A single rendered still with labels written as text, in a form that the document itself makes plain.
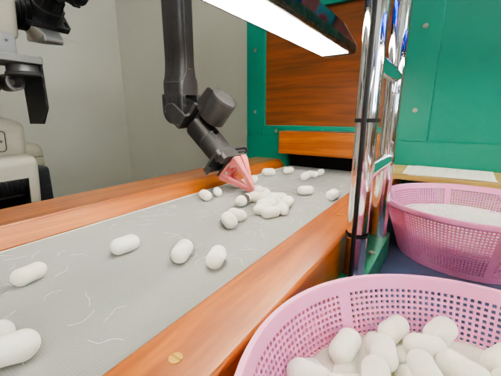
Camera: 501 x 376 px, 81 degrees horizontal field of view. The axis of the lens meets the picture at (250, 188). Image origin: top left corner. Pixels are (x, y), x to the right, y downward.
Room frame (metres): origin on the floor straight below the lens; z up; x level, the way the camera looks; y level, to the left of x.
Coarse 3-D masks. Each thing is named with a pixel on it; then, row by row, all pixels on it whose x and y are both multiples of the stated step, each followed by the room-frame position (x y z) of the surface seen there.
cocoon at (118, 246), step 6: (132, 234) 0.35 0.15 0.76; (114, 240) 0.33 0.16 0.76; (120, 240) 0.33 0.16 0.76; (126, 240) 0.33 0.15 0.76; (132, 240) 0.34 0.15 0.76; (138, 240) 0.34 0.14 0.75; (114, 246) 0.32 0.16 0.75; (120, 246) 0.32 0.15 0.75; (126, 246) 0.33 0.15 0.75; (132, 246) 0.33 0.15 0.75; (114, 252) 0.32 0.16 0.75; (120, 252) 0.32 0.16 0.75; (126, 252) 0.33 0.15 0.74
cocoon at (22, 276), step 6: (30, 264) 0.27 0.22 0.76; (36, 264) 0.27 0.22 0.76; (42, 264) 0.28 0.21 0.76; (18, 270) 0.26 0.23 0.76; (24, 270) 0.26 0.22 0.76; (30, 270) 0.27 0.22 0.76; (36, 270) 0.27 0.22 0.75; (42, 270) 0.27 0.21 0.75; (12, 276) 0.26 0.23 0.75; (18, 276) 0.26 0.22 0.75; (24, 276) 0.26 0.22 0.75; (30, 276) 0.26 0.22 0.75; (36, 276) 0.27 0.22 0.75; (42, 276) 0.27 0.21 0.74; (12, 282) 0.26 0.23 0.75; (18, 282) 0.26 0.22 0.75; (24, 282) 0.26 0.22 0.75; (30, 282) 0.26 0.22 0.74
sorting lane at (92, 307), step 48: (240, 192) 0.63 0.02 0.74; (288, 192) 0.63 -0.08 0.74; (48, 240) 0.37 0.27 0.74; (96, 240) 0.37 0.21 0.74; (144, 240) 0.37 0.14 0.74; (192, 240) 0.37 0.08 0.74; (240, 240) 0.37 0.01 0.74; (0, 288) 0.26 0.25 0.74; (48, 288) 0.26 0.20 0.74; (96, 288) 0.26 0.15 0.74; (144, 288) 0.26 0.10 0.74; (192, 288) 0.26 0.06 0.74; (48, 336) 0.19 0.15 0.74; (96, 336) 0.19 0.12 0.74; (144, 336) 0.19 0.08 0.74
